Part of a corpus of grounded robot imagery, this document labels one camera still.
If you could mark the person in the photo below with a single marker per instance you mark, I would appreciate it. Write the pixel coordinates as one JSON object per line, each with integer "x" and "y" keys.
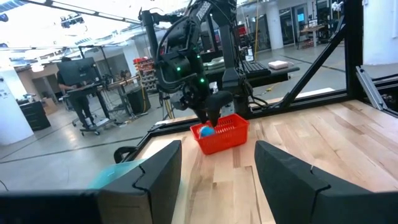
{"x": 79, "y": 107}

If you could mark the black side table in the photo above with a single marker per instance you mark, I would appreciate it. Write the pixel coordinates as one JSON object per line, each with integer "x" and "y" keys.
{"x": 280, "y": 73}

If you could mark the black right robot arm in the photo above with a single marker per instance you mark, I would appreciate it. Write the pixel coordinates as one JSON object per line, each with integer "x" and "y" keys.
{"x": 230, "y": 56}

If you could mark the white flat box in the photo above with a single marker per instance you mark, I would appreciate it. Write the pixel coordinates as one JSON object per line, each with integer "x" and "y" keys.
{"x": 278, "y": 64}

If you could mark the white dish stack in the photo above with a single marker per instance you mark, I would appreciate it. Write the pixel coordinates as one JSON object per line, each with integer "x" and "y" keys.
{"x": 214, "y": 63}

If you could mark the black computer tower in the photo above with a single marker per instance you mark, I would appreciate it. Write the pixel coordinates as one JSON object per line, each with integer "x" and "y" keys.
{"x": 138, "y": 101}

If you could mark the red parts bin shelf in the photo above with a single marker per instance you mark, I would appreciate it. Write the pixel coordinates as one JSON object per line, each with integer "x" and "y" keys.
{"x": 144, "y": 73}

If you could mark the long ceiling light strip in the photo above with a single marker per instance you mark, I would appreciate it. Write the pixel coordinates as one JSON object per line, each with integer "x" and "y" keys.
{"x": 93, "y": 13}

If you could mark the black aluminium table frame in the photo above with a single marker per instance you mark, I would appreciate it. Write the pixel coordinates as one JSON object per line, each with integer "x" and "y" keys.
{"x": 353, "y": 46}

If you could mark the red plastic mesh basket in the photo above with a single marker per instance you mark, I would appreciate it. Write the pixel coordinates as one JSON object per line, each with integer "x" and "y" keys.
{"x": 227, "y": 140}

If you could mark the wooden top workbench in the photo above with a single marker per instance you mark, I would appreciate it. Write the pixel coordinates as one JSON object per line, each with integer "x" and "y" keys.
{"x": 121, "y": 83}

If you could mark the black computer monitor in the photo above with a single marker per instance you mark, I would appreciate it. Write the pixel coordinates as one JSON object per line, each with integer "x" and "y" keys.
{"x": 77, "y": 71}

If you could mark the black drawer cabinet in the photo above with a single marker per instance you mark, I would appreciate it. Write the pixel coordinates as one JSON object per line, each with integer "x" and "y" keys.
{"x": 34, "y": 116}

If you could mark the black keyboard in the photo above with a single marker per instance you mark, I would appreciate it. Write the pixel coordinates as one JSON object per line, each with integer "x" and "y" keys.
{"x": 256, "y": 68}

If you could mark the silver aluminium rail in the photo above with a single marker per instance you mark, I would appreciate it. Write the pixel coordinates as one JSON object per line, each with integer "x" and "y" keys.
{"x": 370, "y": 87}

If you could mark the brown cardboard box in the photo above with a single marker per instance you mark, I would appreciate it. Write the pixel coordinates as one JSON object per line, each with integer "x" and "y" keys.
{"x": 49, "y": 105}

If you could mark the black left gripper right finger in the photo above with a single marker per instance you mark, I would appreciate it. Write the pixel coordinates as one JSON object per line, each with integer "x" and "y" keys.
{"x": 295, "y": 193}

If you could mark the black ceiling-mounted device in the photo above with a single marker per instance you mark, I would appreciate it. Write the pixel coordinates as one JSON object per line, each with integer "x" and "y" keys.
{"x": 72, "y": 20}

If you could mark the small blue and white item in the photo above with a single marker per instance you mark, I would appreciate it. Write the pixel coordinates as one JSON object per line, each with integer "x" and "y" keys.
{"x": 206, "y": 132}

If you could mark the black camera stand pole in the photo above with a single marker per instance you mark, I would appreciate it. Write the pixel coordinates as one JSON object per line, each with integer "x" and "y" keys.
{"x": 149, "y": 34}

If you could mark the black standing desk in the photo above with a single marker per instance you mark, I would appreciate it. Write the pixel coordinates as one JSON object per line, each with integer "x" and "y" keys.
{"x": 102, "y": 105}

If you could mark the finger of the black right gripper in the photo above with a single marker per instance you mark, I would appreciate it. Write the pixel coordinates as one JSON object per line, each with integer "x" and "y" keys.
{"x": 217, "y": 102}
{"x": 201, "y": 115}

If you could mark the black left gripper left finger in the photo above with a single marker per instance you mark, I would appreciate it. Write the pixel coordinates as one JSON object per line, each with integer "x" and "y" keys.
{"x": 155, "y": 186}

